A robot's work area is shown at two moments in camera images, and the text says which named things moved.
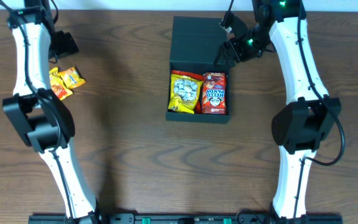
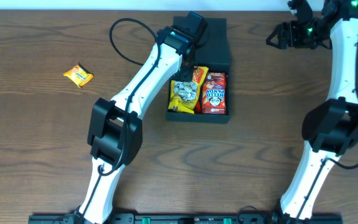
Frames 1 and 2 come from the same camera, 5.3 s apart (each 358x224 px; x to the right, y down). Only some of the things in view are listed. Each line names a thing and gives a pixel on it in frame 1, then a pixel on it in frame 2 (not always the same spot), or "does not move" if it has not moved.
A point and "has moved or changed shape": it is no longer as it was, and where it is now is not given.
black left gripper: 68,43 -> 184,76
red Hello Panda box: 214,98 does not move
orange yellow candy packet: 59,87 -> 199,73
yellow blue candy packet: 72,78 has moved or changed shape
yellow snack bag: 184,93 does not move
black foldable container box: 196,42 does not move
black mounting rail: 186,219 does not move
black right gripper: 236,54 -> 291,40
